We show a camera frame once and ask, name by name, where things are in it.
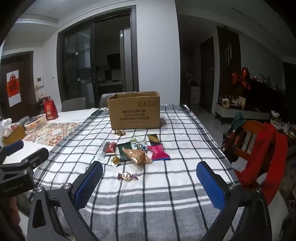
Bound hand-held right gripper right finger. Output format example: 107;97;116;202
196;161;272;241

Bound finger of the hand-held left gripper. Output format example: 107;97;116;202
5;148;49;173
0;140;25;163

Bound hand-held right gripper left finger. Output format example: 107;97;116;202
27;161;104;241

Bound dark green snack packet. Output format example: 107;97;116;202
117;142;137;162

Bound blue foil candy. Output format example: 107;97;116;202
134;141;148;152

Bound brown cardboard box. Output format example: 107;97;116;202
107;91;161;130

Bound yellow tissue box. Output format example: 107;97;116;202
1;118;27;146

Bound clear plastic snack packet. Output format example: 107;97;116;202
97;141;109;160

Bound patterned floral table mat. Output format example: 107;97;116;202
23;122;86;147

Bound purple gold wrapped candy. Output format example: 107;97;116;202
117;171;139;182

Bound small red snack packet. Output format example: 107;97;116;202
106;142;117;155

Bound grey checked tablecloth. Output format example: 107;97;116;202
32;104;243;241

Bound red gift bag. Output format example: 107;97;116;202
43;96;59;121

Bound gold brown snack packet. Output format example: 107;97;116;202
122;148;153;165

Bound wooden chair with red cloth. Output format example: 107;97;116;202
236;123;288;207

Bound red door poster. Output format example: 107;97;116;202
6;70;22;107

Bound pink snack packet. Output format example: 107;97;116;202
147;144;171;161

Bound grey dining chair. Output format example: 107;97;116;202
99;91;137;108
62;97;86;112

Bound brown entrance door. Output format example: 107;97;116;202
0;51;37;121

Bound green cloth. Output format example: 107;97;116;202
229;112;247;132

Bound black gold snack packet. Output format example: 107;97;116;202
147;134;160;146

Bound white low bench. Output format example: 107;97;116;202
215;102;273;121

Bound white floor box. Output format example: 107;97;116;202
190;86;200;105

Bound dark sideboard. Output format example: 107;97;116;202
243;79;285;109

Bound glass sliding door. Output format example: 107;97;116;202
57;8;139;108

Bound red foil balloons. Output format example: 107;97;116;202
231;67;252;91

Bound dark interior door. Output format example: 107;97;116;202
200;37;214;114

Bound silver refrigerator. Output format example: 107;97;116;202
120;28;131;92

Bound tall dark cabinet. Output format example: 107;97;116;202
217;26;242;109

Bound white wire fruit basket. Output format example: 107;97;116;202
24;113;47;133

